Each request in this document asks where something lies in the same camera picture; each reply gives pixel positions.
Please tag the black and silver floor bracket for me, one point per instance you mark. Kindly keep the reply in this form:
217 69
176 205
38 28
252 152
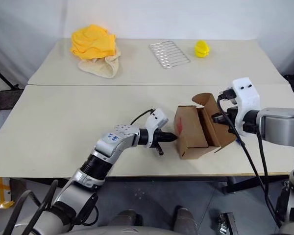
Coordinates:
226 220

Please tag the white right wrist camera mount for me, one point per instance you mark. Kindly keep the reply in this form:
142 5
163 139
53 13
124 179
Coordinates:
246 98

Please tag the black table leg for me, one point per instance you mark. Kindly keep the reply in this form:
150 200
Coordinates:
231 184

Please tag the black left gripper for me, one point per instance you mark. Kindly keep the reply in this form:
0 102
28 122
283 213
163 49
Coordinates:
158 137

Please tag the grey robot torso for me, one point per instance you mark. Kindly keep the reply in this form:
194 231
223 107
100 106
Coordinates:
127 230

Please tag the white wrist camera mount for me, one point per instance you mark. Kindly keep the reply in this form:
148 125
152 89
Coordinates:
246 98
156 119

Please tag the yellow plastic toy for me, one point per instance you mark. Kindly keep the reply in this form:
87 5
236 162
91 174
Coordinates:
202 49

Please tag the black mesh seat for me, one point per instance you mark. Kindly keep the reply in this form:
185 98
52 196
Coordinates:
7 98

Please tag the red tape patch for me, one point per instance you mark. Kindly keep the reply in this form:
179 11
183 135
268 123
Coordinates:
179 126

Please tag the beige towel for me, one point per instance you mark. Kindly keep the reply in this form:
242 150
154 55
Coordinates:
105 69

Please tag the yellow cloth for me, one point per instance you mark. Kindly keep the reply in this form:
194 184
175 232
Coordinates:
93 41

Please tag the dark rounded shape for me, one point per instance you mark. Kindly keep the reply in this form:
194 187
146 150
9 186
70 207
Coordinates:
128 218
183 218

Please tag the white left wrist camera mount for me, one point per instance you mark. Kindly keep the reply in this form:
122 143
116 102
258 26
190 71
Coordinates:
156 119

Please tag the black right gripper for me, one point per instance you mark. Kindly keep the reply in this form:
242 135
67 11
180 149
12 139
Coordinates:
233 113

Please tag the brown cardboard box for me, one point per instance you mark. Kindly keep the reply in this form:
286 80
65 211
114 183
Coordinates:
196 137

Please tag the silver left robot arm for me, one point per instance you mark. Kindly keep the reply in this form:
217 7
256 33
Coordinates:
107 149

